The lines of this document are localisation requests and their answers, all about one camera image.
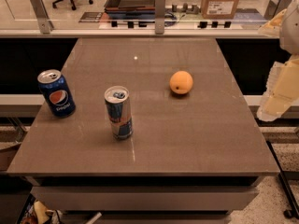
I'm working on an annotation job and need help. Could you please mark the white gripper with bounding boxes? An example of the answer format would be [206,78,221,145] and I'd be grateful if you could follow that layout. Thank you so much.
[257,0,299,121]

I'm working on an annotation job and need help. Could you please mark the red bull can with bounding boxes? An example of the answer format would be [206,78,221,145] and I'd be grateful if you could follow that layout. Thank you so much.
[105,86,133,139]

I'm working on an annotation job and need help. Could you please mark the blue pepsi can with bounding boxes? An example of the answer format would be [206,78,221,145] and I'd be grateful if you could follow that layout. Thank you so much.
[37,69,76,118]

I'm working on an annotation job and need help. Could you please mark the cardboard box with label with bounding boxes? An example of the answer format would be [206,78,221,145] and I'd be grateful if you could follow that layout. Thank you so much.
[201,0,239,19]

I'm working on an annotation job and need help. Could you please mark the orange fruit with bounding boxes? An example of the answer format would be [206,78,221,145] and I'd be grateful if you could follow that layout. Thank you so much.
[169,71,193,94]

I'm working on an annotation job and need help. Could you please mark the right metal railing post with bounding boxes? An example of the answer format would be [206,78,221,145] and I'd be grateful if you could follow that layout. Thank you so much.
[263,0,292,20]

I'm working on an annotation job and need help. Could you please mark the metal railing post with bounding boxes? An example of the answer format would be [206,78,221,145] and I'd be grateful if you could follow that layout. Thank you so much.
[155,0,165,35]
[263,0,292,20]
[30,0,53,34]

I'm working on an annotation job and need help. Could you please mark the middle metal railing post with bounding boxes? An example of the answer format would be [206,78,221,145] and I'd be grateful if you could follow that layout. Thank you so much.
[155,0,165,35]

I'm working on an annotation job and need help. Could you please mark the left metal railing post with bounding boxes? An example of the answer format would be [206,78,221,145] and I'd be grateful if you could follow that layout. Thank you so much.
[30,0,53,34]

